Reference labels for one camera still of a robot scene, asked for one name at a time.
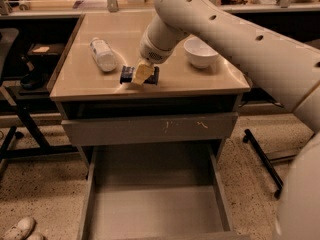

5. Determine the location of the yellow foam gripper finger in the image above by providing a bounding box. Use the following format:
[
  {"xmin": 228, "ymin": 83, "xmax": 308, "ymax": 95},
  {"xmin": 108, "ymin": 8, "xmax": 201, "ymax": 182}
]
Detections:
[{"xmin": 132, "ymin": 59, "xmax": 154, "ymax": 85}]

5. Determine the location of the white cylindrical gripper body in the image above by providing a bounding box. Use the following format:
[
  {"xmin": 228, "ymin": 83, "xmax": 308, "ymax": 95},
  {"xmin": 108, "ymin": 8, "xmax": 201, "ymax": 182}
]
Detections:
[{"xmin": 140, "ymin": 15, "xmax": 189, "ymax": 64}]

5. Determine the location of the blue rxbar blueberry bar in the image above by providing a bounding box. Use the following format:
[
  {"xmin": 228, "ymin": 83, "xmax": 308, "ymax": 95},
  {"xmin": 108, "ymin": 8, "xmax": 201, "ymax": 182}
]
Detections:
[{"xmin": 120, "ymin": 66, "xmax": 159, "ymax": 85}]

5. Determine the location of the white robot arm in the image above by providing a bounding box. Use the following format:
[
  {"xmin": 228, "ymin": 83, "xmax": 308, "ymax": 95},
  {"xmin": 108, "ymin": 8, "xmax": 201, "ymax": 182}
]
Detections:
[{"xmin": 133, "ymin": 0, "xmax": 320, "ymax": 240}]

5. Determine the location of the grey top drawer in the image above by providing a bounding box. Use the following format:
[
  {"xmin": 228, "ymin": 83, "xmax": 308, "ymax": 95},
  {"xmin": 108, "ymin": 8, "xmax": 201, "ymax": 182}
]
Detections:
[{"xmin": 62, "ymin": 112, "xmax": 238, "ymax": 146}]

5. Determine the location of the grey drawer cabinet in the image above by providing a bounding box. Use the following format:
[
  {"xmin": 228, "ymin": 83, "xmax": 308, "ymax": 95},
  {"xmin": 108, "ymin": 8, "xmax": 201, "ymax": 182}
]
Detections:
[{"xmin": 46, "ymin": 9, "xmax": 253, "ymax": 240}]

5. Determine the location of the open grey middle drawer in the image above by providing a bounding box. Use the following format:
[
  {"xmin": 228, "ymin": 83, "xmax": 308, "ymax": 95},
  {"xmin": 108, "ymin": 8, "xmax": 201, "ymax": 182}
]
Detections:
[{"xmin": 77, "ymin": 142, "xmax": 251, "ymax": 240}]

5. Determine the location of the white plastic bottle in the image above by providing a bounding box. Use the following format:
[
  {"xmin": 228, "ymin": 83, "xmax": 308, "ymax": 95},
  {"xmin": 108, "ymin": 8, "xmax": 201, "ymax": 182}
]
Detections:
[{"xmin": 90, "ymin": 37, "xmax": 117, "ymax": 72}]

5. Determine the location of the white ceramic bowl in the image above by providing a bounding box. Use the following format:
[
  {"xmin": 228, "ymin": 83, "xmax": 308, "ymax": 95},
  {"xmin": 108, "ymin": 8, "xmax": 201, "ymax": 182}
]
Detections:
[{"xmin": 184, "ymin": 37, "xmax": 218, "ymax": 69}]

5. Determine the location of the black chair base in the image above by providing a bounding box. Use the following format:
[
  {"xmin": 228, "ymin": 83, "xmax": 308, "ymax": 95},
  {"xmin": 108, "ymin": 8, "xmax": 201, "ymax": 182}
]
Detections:
[{"xmin": 0, "ymin": 85, "xmax": 79, "ymax": 162}]

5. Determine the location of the black office chair seat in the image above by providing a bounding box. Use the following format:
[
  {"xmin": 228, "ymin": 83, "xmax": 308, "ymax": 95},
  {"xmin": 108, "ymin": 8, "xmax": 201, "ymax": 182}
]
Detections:
[{"xmin": 0, "ymin": 28, "xmax": 19, "ymax": 85}]

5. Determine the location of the white shoe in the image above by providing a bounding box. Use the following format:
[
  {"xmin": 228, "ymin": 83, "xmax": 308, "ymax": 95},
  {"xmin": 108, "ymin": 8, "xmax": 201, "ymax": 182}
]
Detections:
[{"xmin": 0, "ymin": 217, "xmax": 44, "ymax": 240}]

